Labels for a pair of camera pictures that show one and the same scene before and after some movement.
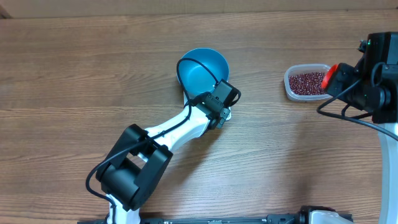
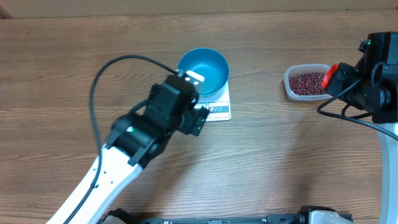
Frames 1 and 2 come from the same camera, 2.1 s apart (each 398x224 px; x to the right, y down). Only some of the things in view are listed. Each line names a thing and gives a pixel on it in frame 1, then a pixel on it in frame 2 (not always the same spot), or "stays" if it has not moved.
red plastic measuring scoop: [328, 75] stays
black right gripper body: [355, 94] stays
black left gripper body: [223, 116] → [190, 122]
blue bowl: [198, 79] stays
